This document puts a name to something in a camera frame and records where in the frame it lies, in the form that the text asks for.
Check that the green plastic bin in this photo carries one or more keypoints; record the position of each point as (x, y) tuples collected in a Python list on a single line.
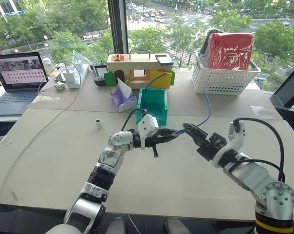
[(153, 100)]

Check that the small white coupler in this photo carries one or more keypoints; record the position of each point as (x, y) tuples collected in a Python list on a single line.
[(98, 124)]

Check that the red plastic bag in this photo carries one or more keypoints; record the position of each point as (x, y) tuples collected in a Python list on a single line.
[(234, 53)]

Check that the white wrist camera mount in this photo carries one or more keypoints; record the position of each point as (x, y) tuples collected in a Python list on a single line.
[(239, 141), (148, 126)]

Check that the open laptop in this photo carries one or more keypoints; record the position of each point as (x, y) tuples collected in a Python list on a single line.
[(18, 73)]

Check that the wooden toy lock box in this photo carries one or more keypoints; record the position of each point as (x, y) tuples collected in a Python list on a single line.
[(137, 63)]

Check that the black handheld controller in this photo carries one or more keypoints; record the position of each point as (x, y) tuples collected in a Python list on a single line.
[(100, 80)]

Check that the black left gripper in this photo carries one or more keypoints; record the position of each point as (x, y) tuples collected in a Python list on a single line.
[(153, 142)]

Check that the white perforated plastic basket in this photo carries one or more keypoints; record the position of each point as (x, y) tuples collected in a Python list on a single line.
[(222, 83)]

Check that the dark window frame post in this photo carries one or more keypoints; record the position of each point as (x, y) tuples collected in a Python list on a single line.
[(117, 24)]

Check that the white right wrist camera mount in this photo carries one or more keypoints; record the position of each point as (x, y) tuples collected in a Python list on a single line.
[(239, 141)]

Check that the white charger adapter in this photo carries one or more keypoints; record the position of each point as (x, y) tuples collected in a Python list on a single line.
[(68, 76)]

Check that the small dark device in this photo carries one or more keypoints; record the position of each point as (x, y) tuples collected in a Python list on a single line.
[(60, 77)]

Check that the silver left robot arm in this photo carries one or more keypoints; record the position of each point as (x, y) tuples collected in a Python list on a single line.
[(108, 156)]

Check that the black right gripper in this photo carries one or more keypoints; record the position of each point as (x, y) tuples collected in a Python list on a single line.
[(211, 147)]

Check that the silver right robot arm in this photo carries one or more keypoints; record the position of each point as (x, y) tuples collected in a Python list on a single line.
[(254, 175)]

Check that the black pouch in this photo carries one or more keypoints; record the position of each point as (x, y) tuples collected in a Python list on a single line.
[(205, 46)]

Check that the clear plastic bag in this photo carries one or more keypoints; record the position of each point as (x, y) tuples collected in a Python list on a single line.
[(263, 111), (44, 98)]

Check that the grey rounded shape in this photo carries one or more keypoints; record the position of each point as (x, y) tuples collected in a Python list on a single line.
[(176, 225)]

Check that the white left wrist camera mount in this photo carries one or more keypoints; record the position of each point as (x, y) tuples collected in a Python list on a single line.
[(148, 126)]

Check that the purple tissue pack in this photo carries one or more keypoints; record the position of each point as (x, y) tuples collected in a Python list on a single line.
[(122, 100)]

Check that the clear plastic sheet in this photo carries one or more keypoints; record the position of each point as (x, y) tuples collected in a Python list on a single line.
[(80, 59)]

